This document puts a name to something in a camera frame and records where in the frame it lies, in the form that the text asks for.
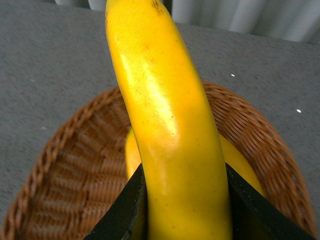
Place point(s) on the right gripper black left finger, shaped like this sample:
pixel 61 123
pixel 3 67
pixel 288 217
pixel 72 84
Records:
pixel 127 217

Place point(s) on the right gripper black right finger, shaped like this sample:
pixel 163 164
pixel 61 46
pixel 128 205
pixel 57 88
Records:
pixel 254 217

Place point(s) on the yellow banana lower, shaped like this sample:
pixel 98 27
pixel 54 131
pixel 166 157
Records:
pixel 135 155

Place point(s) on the yellow banana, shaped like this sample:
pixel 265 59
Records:
pixel 175 131
pixel 135 155

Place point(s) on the brown wicker basket right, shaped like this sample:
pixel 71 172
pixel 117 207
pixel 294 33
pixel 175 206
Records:
pixel 82 170

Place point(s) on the yellow banana upper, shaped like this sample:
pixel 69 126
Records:
pixel 175 131

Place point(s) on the white pleated curtain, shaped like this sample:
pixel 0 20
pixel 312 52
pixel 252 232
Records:
pixel 291 20

